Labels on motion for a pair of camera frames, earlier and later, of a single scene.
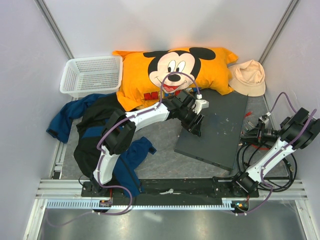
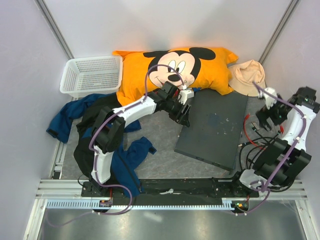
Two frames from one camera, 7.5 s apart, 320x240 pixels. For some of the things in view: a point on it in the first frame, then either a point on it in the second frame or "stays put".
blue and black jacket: x=89 y=113 stays put
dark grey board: x=221 y=130 stays put
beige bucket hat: x=247 y=78 stays put
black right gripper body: x=266 y=134 → x=278 y=113
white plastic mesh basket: x=91 y=75 stays put
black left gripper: x=194 y=128 → x=183 y=119
